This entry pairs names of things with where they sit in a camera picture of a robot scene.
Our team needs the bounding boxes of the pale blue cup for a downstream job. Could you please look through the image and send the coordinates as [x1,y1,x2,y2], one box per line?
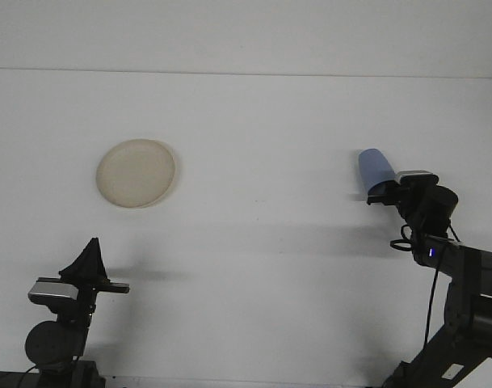
[357,148,397,196]

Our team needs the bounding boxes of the pale round plate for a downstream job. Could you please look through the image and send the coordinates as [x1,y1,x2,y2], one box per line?
[95,138,179,209]

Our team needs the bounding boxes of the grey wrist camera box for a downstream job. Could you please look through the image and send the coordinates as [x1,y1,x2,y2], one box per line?
[27,281,78,305]
[393,170,440,186]

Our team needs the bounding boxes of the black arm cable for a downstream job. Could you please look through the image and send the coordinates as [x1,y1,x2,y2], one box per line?
[389,223,463,352]
[19,363,43,388]

